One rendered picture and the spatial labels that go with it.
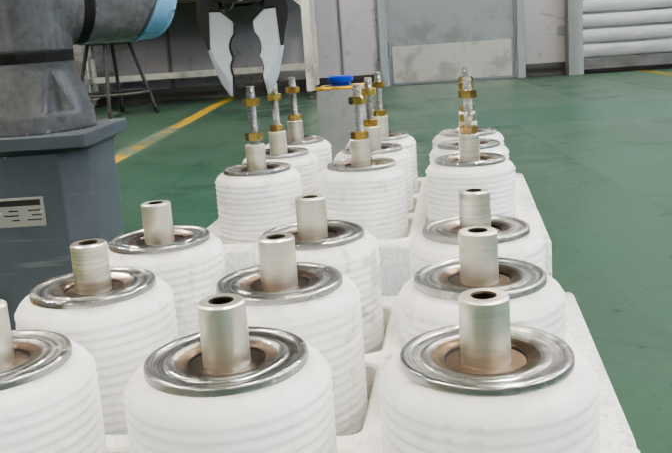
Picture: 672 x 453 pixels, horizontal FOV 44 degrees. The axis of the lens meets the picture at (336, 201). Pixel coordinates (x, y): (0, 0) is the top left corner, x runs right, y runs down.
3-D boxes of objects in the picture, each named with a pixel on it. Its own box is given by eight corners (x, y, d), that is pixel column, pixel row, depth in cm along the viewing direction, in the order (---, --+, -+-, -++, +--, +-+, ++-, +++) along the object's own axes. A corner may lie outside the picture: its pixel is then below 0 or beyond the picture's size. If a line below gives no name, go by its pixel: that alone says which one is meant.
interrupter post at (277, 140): (292, 155, 106) (290, 129, 105) (282, 158, 104) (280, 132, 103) (275, 155, 107) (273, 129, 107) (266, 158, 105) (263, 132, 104)
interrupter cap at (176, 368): (118, 404, 36) (116, 388, 36) (176, 339, 43) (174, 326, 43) (291, 404, 35) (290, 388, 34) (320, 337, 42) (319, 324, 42)
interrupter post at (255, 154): (243, 175, 93) (240, 145, 93) (251, 171, 96) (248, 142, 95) (263, 174, 93) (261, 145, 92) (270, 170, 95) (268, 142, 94)
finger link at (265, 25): (296, 85, 97) (278, 5, 95) (293, 89, 91) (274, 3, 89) (270, 91, 97) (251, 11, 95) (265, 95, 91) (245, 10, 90)
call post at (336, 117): (328, 284, 135) (314, 90, 129) (334, 271, 142) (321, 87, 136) (372, 283, 134) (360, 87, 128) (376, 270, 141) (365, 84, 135)
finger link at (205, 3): (239, 52, 92) (243, -30, 90) (237, 52, 90) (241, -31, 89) (197, 48, 92) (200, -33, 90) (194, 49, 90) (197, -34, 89)
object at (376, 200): (329, 339, 91) (317, 176, 88) (328, 311, 101) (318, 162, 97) (417, 333, 91) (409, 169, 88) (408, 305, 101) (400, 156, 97)
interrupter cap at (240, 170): (213, 179, 92) (212, 173, 91) (238, 168, 99) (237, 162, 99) (278, 178, 90) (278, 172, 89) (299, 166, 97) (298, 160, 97)
